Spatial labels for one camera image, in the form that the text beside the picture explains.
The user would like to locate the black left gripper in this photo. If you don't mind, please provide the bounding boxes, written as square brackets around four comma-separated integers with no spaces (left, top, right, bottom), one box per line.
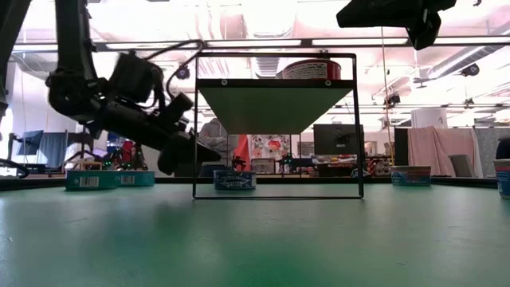
[93,92,222,175]

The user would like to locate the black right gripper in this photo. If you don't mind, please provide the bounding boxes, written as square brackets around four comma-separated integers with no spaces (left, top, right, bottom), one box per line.
[336,0,457,51]

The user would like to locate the blue fish-print seafood can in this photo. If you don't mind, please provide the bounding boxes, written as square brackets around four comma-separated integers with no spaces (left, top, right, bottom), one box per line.
[213,170,258,191]

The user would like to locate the silver-lid seafood can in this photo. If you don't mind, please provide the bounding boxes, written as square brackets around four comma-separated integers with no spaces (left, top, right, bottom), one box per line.
[274,58,343,81]

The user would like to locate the gold-lid pink salmon can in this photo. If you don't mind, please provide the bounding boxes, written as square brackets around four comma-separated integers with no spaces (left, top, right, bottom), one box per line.
[390,165,432,187]
[492,159,510,200]

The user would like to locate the white curtain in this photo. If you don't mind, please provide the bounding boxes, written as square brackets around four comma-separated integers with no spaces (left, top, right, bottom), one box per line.
[139,145,163,176]

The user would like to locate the person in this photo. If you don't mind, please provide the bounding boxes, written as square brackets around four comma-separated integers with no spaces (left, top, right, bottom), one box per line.
[198,118,240,167]
[119,140,139,171]

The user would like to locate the blue-label silver-lid can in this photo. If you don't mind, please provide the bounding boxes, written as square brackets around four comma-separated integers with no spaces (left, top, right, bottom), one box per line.
[117,170,156,187]

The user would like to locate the red curtain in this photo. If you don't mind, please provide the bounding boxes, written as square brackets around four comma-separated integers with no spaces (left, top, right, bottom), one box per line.
[233,134,252,172]

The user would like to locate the floral poster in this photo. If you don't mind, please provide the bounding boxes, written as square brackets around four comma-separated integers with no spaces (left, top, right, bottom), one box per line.
[249,134,292,160]

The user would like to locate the green-label silver-lid can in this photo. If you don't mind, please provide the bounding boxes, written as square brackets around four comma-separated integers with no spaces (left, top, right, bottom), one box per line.
[65,170,120,191]

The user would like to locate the light wooden rack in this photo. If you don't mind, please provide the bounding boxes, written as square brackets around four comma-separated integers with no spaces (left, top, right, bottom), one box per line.
[71,159,104,172]

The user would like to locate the black monitor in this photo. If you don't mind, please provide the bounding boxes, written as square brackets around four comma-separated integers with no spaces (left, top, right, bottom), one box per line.
[312,123,366,156]
[16,129,45,156]
[65,132,96,157]

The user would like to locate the green table mat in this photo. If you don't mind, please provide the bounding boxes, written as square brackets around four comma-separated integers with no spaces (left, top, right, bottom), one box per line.
[0,183,510,287]

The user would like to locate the beige curtain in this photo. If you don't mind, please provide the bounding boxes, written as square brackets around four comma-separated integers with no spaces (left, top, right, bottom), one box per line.
[406,126,481,176]

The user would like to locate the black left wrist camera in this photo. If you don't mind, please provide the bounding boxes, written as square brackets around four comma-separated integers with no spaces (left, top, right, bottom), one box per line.
[109,51,164,105]

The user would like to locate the wooden shelf with black frame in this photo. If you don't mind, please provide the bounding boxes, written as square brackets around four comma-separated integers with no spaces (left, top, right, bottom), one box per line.
[192,51,365,199]

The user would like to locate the thin hanging cable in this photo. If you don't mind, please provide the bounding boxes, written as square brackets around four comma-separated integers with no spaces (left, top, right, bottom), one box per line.
[380,26,394,155]

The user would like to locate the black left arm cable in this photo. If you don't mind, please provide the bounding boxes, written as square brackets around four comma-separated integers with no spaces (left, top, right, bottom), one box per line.
[143,38,206,100]

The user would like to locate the silver ventilation duct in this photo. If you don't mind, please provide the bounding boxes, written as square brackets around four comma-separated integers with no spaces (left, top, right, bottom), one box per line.
[242,0,298,81]

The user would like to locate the black ceiling light rail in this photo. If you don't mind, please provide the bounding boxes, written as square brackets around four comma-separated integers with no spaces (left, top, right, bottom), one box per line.
[11,37,510,53]

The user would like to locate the black table frame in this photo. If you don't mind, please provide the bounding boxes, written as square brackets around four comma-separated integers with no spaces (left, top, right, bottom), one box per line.
[0,175,499,191]

